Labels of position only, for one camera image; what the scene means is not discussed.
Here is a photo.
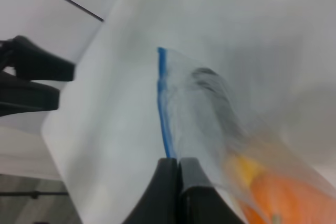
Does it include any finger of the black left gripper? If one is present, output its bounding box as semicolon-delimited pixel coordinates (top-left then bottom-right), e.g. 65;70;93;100
1;36;75;82
1;73;60;116

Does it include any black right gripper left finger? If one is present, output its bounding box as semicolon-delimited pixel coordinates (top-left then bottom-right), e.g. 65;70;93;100
124;158;178;224

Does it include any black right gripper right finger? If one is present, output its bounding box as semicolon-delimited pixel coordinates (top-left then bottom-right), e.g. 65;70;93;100
178;158;243;224

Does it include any clear zip bag blue zipper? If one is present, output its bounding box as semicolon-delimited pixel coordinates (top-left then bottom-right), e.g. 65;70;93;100
157;48;335;223

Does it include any orange fruit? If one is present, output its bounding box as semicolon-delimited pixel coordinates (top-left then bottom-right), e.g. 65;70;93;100
240;172;335;223

